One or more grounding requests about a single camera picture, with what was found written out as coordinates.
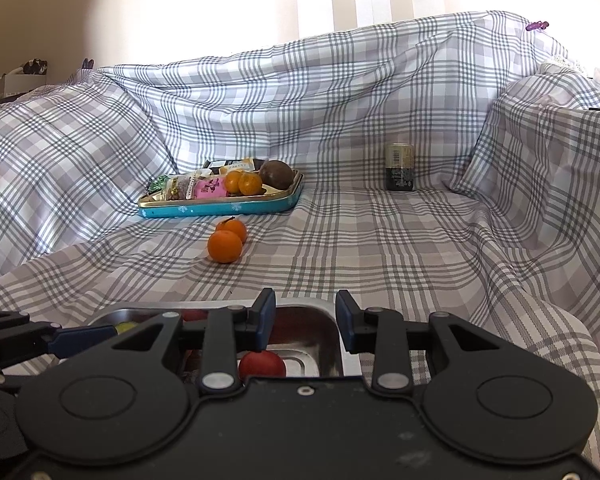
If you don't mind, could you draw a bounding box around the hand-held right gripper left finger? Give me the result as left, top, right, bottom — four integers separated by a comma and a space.
111, 288, 277, 394

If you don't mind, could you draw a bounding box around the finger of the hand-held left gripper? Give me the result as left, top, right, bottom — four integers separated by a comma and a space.
0, 310, 117, 367

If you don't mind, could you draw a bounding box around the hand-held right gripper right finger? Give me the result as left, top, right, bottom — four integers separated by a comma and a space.
335, 289, 506, 394

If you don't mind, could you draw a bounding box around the stainless steel tray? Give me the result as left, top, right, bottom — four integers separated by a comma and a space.
87, 301, 345, 379

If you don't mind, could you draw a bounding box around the orange tangerine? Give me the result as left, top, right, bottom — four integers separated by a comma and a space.
215, 216, 248, 244
207, 230, 243, 264

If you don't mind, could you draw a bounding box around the grey plaid blanket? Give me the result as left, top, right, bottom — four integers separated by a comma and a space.
0, 9, 600, 480

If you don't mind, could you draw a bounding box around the blue tin tray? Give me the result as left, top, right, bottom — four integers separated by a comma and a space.
138, 170, 304, 219

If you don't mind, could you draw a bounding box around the pink snack packet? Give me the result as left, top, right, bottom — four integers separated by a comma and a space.
192, 176, 228, 199

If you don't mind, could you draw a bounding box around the brown kiwi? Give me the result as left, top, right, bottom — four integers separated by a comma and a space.
258, 160, 296, 188

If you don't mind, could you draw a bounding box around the clear nut snack packet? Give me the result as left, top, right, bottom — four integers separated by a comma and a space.
165, 174, 201, 201

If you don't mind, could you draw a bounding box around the yellow snack packet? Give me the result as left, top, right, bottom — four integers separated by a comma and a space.
220, 158, 266, 173

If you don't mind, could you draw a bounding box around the dark glass jar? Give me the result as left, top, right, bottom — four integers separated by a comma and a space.
385, 143, 415, 191

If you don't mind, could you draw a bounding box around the white cardboard box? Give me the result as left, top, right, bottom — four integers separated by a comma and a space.
1, 72, 49, 95

